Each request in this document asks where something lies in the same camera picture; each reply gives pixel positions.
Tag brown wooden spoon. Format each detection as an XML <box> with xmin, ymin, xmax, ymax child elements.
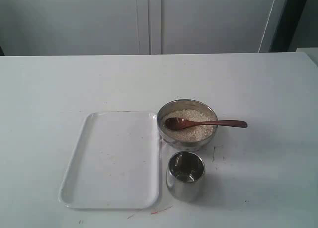
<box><xmin>164</xmin><ymin>117</ymin><xmax>248</xmax><ymax>131</ymax></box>

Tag steel bowl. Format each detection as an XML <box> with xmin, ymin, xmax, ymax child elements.
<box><xmin>157</xmin><ymin>99</ymin><xmax>218</xmax><ymax>151</ymax></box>

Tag white rice heap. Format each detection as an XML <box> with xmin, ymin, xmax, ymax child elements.
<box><xmin>162</xmin><ymin>109</ymin><xmax>214</xmax><ymax>142</ymax></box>

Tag small stainless steel cup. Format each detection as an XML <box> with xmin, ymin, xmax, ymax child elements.
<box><xmin>166</xmin><ymin>151</ymin><xmax>205</xmax><ymax>202</ymax></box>

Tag white rectangular plastic tray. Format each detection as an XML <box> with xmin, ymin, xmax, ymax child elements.
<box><xmin>59</xmin><ymin>111</ymin><xmax>160</xmax><ymax>209</ymax></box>

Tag white cabinet doors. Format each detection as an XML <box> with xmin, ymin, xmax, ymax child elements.
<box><xmin>0</xmin><ymin>0</ymin><xmax>287</xmax><ymax>56</ymax></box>

